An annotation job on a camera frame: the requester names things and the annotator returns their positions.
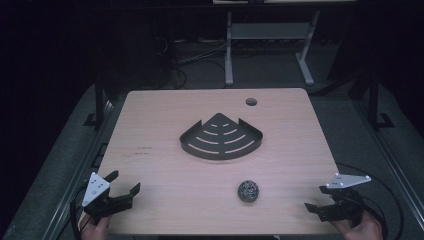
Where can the black frame post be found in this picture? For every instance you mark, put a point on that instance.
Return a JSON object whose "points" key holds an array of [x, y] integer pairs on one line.
{"points": [[373, 100], [99, 100]]}

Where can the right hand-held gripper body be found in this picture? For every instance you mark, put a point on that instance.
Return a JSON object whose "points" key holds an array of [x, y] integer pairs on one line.
{"points": [[346, 181]]}

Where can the black metal corner shelf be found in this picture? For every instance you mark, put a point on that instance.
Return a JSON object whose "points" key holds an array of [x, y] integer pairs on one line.
{"points": [[221, 143]]}

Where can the person's right hand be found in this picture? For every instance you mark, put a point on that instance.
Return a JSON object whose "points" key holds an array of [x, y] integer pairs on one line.
{"points": [[361, 230]]}

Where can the person's left hand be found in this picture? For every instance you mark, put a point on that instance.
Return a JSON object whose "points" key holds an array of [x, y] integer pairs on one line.
{"points": [[95, 230]]}

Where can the steel wool scouring ball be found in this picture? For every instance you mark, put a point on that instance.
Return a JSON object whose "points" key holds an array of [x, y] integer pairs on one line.
{"points": [[248, 191]]}

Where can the grey metal stand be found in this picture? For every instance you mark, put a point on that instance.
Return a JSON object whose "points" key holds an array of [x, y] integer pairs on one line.
{"points": [[266, 31]]}

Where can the aluminium frame rail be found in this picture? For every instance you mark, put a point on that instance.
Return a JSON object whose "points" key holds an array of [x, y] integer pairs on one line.
{"points": [[80, 173], [393, 156]]}

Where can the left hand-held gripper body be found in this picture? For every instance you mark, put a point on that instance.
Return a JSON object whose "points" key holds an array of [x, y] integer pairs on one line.
{"points": [[96, 189]]}

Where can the dark round table grommet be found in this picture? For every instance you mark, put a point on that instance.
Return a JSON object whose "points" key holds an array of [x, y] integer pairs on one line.
{"points": [[251, 101]]}

